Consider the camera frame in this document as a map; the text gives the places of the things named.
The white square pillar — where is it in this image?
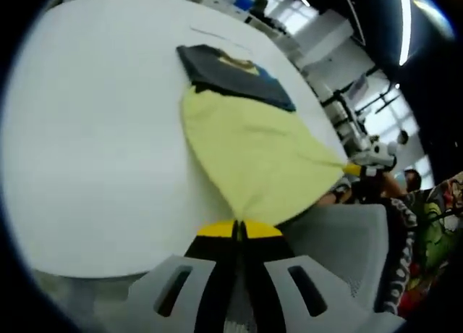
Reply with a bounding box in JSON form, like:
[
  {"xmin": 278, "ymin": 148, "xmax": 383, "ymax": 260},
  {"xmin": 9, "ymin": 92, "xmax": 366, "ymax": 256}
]
[{"xmin": 298, "ymin": 17, "xmax": 354, "ymax": 72}]

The white ceiling light strip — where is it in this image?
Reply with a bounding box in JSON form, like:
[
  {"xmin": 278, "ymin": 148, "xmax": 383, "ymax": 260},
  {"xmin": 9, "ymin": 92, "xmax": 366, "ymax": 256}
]
[{"xmin": 397, "ymin": 0, "xmax": 414, "ymax": 67}]

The black metal stand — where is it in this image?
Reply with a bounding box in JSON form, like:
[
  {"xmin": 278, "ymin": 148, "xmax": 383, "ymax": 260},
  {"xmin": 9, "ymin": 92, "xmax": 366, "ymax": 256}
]
[{"xmin": 320, "ymin": 67, "xmax": 402, "ymax": 131}]

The yellow blue grey garment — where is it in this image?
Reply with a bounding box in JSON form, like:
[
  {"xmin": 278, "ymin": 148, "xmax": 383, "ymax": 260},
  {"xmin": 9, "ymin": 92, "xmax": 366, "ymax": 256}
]
[{"xmin": 176, "ymin": 43, "xmax": 350, "ymax": 227}]

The grey mesh office chair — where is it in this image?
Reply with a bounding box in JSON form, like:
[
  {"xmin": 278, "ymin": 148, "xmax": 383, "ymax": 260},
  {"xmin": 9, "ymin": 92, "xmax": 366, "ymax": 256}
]
[{"xmin": 278, "ymin": 202, "xmax": 394, "ymax": 314}]

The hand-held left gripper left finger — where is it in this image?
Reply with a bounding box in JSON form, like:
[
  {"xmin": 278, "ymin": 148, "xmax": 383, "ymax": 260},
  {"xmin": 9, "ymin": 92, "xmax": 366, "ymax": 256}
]
[{"xmin": 126, "ymin": 219, "xmax": 240, "ymax": 333}]

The white workbench row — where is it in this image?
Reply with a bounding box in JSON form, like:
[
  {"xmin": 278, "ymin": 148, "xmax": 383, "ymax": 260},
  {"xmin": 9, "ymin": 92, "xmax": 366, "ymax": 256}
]
[{"xmin": 151, "ymin": 0, "xmax": 294, "ymax": 41}]

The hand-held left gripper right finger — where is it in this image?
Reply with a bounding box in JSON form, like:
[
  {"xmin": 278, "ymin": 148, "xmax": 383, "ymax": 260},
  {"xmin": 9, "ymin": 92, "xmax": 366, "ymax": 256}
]
[{"xmin": 240, "ymin": 219, "xmax": 406, "ymax": 333}]

